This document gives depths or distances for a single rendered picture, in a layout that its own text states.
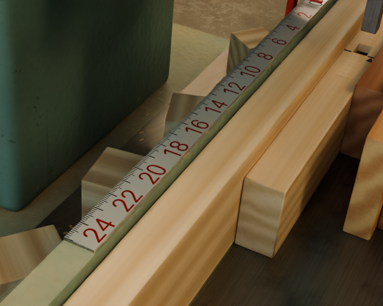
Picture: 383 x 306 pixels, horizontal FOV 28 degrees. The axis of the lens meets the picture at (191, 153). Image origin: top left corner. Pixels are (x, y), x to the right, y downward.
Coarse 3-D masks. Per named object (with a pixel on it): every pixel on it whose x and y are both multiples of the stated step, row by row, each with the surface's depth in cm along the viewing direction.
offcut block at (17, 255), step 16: (0, 240) 43; (16, 240) 43; (32, 240) 43; (48, 240) 43; (0, 256) 42; (16, 256) 42; (32, 256) 42; (0, 272) 41; (16, 272) 41; (0, 288) 40
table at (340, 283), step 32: (352, 160) 42; (320, 192) 40; (320, 224) 38; (224, 256) 35; (256, 256) 35; (288, 256) 36; (320, 256) 36; (352, 256) 36; (224, 288) 34; (256, 288) 34; (288, 288) 34; (320, 288) 34; (352, 288) 34
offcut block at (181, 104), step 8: (176, 96) 59; (184, 96) 59; (192, 96) 59; (200, 96) 59; (176, 104) 58; (184, 104) 58; (192, 104) 58; (168, 112) 57; (176, 112) 57; (184, 112) 57; (168, 120) 56; (176, 120) 56; (168, 128) 57
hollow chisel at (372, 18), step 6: (372, 0) 43; (378, 0) 43; (366, 6) 44; (372, 6) 44; (378, 6) 43; (366, 12) 44; (372, 12) 44; (378, 12) 44; (366, 18) 44; (372, 18) 44; (378, 18) 44; (366, 24) 44; (372, 24) 44; (378, 24) 44; (366, 30) 44; (372, 30) 44
